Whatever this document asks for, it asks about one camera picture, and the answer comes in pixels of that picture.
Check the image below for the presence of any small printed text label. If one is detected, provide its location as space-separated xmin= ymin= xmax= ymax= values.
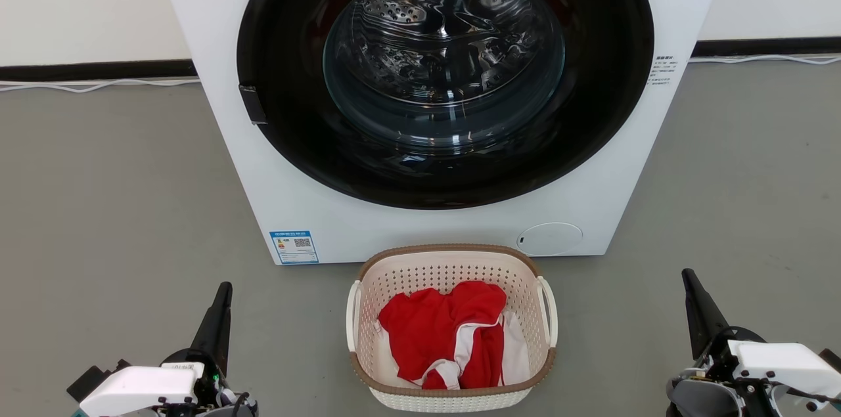
xmin=647 ymin=55 xmax=677 ymax=87

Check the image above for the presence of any white floor cable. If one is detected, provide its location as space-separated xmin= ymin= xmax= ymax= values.
xmin=689 ymin=53 xmax=841 ymax=66
xmin=0 ymin=77 xmax=201 ymax=93

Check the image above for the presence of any cream laundry basket brown rim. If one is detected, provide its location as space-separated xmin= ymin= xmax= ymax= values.
xmin=346 ymin=244 xmax=559 ymax=413

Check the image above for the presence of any round white filter cover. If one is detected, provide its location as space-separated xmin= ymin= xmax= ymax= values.
xmin=516 ymin=222 xmax=584 ymax=257

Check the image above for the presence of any blue energy label sticker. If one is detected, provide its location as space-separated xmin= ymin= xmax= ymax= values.
xmin=269 ymin=230 xmax=320 ymax=265

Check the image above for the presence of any steel washer drum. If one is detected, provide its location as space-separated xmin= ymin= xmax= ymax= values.
xmin=323 ymin=0 xmax=566 ymax=142

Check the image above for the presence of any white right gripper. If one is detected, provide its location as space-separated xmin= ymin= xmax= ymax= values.
xmin=681 ymin=269 xmax=841 ymax=399

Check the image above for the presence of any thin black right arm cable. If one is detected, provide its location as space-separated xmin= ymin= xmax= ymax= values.
xmin=769 ymin=384 xmax=841 ymax=412

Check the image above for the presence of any white front-load washing machine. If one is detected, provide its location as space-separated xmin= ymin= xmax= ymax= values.
xmin=150 ymin=0 xmax=735 ymax=267

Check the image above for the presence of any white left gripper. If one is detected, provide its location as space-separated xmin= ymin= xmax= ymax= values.
xmin=78 ymin=282 xmax=234 ymax=417

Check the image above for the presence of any black round washer door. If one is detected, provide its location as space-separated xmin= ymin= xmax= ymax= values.
xmin=237 ymin=0 xmax=655 ymax=211

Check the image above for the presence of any red garment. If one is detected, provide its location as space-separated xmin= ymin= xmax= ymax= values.
xmin=378 ymin=280 xmax=508 ymax=390

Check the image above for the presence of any white garment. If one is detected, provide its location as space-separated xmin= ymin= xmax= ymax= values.
xmin=375 ymin=312 xmax=532 ymax=388

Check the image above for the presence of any black washer door handle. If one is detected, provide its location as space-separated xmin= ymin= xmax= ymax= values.
xmin=239 ymin=84 xmax=268 ymax=125

